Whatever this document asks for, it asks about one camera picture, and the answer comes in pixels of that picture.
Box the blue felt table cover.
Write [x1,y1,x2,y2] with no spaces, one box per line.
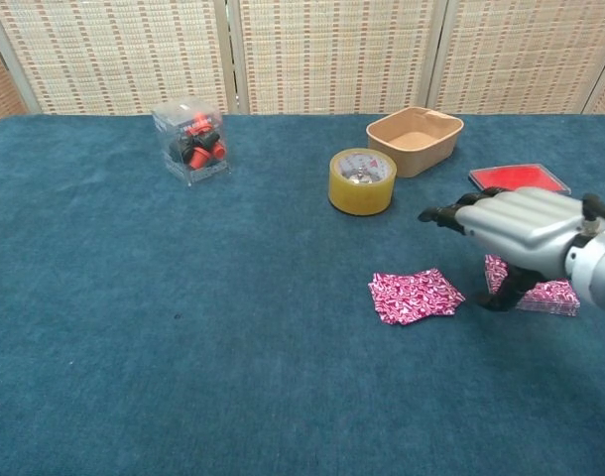
[0,112,605,476]

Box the clear box with red parts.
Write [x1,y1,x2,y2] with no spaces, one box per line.
[151,100,233,188]

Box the red ink pad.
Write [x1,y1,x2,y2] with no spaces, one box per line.
[468,163,572,195]

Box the yellow packing tape roll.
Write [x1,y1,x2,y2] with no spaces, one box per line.
[327,147,398,217]

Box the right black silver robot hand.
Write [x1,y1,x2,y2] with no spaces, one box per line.
[417,186,590,312]

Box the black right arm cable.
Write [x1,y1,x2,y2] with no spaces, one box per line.
[581,192,605,225]

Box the brown paper tray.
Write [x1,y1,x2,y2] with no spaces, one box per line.
[365,106,465,179]

